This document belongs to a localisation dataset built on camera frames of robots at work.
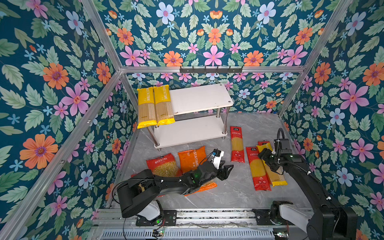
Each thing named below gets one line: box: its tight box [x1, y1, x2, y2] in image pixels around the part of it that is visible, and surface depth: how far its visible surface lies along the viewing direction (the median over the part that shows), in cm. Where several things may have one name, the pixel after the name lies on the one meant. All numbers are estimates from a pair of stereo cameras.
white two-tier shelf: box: [146, 83, 234, 151], surface depth 89 cm
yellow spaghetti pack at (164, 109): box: [153, 84, 175, 126], surface depth 76 cm
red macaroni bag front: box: [146, 153, 183, 177], surface depth 88 cm
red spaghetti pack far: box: [230, 126, 245, 163], surface depth 101 cm
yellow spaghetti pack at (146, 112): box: [137, 87, 158, 129], surface depth 74 cm
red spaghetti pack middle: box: [246, 146, 272, 191], surface depth 88 cm
